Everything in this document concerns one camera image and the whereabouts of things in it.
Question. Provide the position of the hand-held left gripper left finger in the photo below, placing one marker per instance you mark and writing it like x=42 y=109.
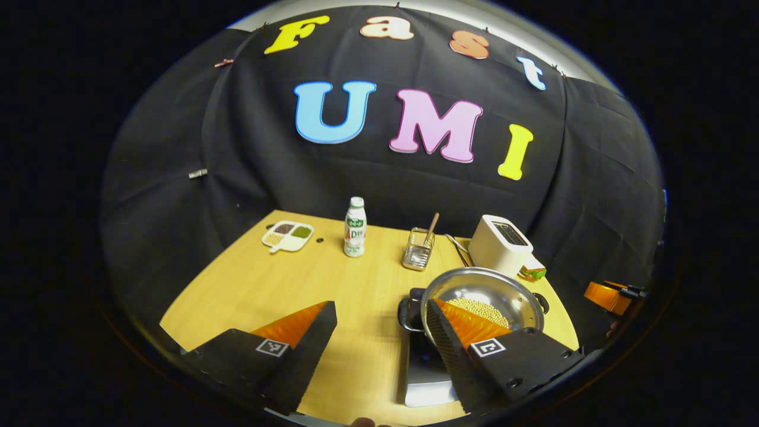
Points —
x=311 y=356

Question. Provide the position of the white divided bean dish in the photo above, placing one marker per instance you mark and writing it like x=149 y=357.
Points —
x=284 y=244

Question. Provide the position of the reddish cloth clip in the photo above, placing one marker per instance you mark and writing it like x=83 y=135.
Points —
x=223 y=62

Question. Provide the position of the black induction cooktop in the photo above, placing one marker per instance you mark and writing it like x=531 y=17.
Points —
x=427 y=370

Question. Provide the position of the black backdrop cloth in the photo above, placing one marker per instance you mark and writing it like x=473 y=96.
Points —
x=178 y=148

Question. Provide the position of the white drink bottle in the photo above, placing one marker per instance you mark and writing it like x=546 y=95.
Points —
x=354 y=237

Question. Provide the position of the sandwich with lettuce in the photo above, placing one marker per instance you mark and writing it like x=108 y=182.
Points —
x=533 y=271

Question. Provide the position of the silver cloth clip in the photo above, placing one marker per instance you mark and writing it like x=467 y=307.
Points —
x=198 y=173

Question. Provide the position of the clear utensil holder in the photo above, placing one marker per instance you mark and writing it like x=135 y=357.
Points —
x=418 y=256

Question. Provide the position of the white toaster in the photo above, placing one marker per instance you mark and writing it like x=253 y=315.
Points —
x=495 y=252

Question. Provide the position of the wooden stick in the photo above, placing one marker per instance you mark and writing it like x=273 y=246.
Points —
x=433 y=225

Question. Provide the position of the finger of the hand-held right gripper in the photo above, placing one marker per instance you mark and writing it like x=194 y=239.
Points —
x=605 y=296

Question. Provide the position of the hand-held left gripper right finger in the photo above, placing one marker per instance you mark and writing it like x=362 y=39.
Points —
x=450 y=356

